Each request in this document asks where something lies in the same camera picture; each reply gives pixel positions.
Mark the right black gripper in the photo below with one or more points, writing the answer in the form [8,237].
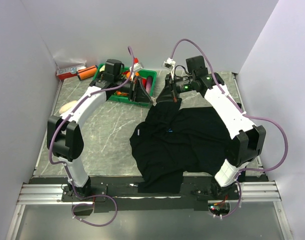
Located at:
[169,93]

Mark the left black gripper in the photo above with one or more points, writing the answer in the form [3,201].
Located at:
[137,92]

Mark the white flower brooch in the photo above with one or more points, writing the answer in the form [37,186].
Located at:
[153,101]

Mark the black t-shirt garment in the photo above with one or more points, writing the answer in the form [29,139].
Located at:
[173,140]

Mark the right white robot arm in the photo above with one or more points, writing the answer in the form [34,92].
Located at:
[247,139]

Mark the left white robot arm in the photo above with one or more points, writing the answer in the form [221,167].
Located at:
[64,132]

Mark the green plastic crate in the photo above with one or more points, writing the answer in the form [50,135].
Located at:
[112,73]

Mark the purple toy eggplant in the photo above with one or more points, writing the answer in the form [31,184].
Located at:
[149,81]

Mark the orange toy pumpkin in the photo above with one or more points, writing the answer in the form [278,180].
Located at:
[120,93]

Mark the orange cylinder can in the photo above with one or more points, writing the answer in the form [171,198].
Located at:
[86,73]

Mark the red white box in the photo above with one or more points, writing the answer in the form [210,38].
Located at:
[70,71]

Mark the white toy radish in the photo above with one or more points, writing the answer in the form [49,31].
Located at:
[67,106]

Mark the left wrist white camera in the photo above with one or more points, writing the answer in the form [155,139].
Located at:
[137,66]

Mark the wrist white camera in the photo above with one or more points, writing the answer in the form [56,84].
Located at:
[170,65]
[137,66]

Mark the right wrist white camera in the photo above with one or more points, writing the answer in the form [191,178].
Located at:
[170,65]

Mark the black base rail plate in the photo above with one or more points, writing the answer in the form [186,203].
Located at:
[121,193]

